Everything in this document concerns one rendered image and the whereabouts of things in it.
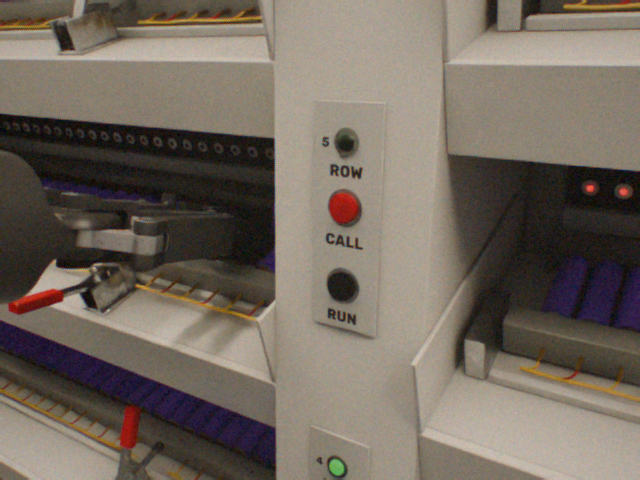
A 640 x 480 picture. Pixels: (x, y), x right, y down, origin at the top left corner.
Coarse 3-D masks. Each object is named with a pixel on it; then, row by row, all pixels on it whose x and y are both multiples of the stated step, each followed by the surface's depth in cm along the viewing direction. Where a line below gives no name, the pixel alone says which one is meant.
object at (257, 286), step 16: (144, 272) 49; (160, 272) 47; (176, 272) 46; (192, 272) 45; (208, 272) 44; (224, 272) 44; (240, 272) 44; (256, 272) 43; (272, 272) 43; (144, 288) 46; (192, 288) 45; (208, 288) 45; (224, 288) 44; (240, 288) 43; (256, 288) 42; (272, 288) 41
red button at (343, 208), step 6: (336, 198) 31; (342, 198) 30; (348, 198) 30; (330, 204) 31; (336, 204) 31; (342, 204) 31; (348, 204) 30; (354, 204) 30; (330, 210) 31; (336, 210) 31; (342, 210) 31; (348, 210) 30; (354, 210) 30; (336, 216) 31; (342, 216) 31; (348, 216) 30; (354, 216) 30; (342, 222) 31; (348, 222) 31
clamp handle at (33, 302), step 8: (96, 272) 45; (96, 280) 46; (64, 288) 44; (72, 288) 44; (80, 288) 44; (88, 288) 45; (32, 296) 42; (40, 296) 42; (48, 296) 42; (56, 296) 43; (64, 296) 43; (8, 304) 41; (16, 304) 40; (24, 304) 41; (32, 304) 41; (40, 304) 42; (48, 304) 42; (16, 312) 40; (24, 312) 41
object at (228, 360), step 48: (0, 144) 77; (48, 144) 71; (48, 288) 50; (48, 336) 51; (96, 336) 46; (144, 336) 43; (192, 336) 42; (240, 336) 41; (192, 384) 42; (240, 384) 39
